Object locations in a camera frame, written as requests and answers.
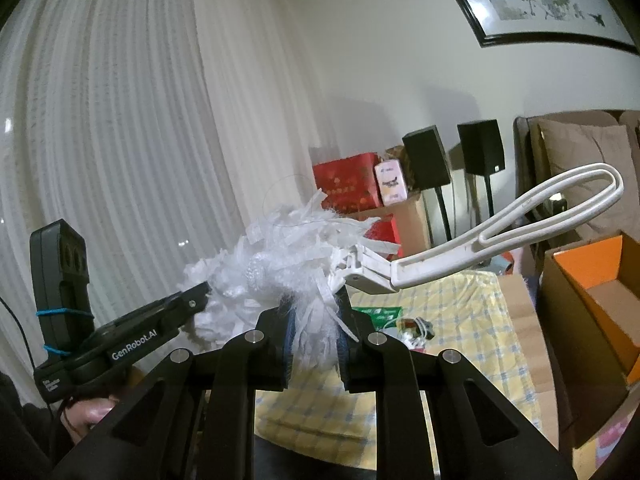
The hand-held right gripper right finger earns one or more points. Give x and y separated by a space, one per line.
345 355

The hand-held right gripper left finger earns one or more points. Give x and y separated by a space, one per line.
289 347

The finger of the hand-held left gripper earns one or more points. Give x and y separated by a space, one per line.
192 300

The clear bottle with red cap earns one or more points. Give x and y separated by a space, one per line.
410 329

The white feather duster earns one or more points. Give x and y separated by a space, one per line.
280 270

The orange cardboard box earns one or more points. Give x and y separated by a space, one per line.
575 320

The person's left hand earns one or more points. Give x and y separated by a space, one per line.
92 412

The green toothpaste box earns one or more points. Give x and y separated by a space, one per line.
375 316

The red box with oval label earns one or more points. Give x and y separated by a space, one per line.
385 232

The plain brown cardboard box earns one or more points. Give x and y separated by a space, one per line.
412 220

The red patterned gift box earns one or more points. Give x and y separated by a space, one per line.
345 182

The white curtain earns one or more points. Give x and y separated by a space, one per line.
125 135

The pink and white box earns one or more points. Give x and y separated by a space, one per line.
392 182

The brown patterned box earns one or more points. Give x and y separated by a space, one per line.
400 154

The black speaker on stand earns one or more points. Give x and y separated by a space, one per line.
480 147
425 157

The brown sofa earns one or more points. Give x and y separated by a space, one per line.
530 160

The pink printed box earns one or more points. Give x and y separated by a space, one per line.
615 440

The large brown sofa cushion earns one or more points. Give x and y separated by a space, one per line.
585 155

